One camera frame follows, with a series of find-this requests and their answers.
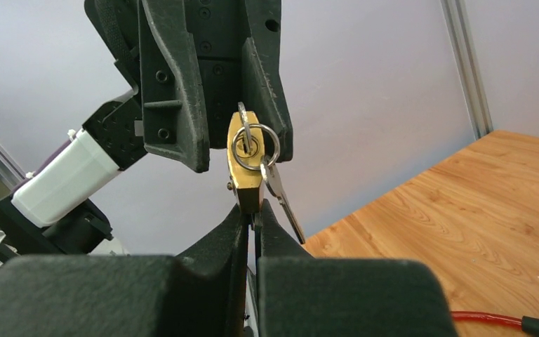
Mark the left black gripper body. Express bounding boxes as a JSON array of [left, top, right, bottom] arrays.
[[84, 1, 281, 150]]

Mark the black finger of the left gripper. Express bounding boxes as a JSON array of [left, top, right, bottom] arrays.
[[138, 1, 210, 173], [241, 37, 293, 162]]

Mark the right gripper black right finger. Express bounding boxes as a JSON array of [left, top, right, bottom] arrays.
[[255, 201, 458, 336]]

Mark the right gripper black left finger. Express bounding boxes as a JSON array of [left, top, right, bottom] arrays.
[[0, 208, 248, 336]]

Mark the brass padlock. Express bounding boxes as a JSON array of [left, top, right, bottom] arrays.
[[227, 111, 265, 214]]

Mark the small silver key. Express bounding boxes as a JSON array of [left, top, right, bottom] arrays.
[[229, 102, 306, 244]]

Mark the red cable lock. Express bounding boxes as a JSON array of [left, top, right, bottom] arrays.
[[451, 311, 539, 336]]

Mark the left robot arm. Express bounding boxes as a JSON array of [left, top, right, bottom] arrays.
[[0, 1, 293, 255]]

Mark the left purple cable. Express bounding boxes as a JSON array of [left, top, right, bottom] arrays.
[[11, 139, 73, 192]]

